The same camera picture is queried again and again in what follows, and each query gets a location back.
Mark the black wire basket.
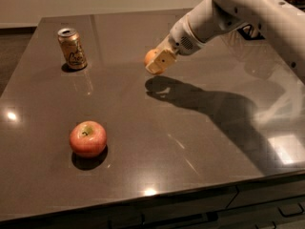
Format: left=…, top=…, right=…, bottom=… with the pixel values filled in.
left=237, top=24, right=263, bottom=40

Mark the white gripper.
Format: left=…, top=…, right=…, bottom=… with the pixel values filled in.
left=145, top=14, right=207, bottom=74

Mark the black drawer handle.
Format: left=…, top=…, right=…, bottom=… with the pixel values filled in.
left=278, top=203, right=305, bottom=218

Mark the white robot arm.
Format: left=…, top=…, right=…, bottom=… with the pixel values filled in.
left=145, top=0, right=305, bottom=80

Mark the orange fruit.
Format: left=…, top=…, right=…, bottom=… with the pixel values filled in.
left=144, top=49, right=158, bottom=66

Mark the red apple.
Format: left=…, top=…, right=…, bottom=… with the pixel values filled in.
left=70, top=121, right=107, bottom=158

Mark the gold soda can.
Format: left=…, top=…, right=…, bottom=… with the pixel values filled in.
left=57, top=28, right=88, bottom=71

